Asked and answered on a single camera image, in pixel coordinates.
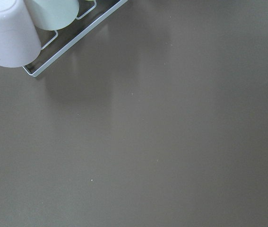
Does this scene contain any pale green plastic cup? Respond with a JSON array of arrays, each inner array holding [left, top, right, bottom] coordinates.
[[25, 0, 79, 31]]

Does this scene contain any white plastic cup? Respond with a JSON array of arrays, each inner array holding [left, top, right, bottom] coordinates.
[[0, 0, 41, 68]]

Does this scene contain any white wire cup rack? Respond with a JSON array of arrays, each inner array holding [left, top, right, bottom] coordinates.
[[23, 0, 127, 78]]

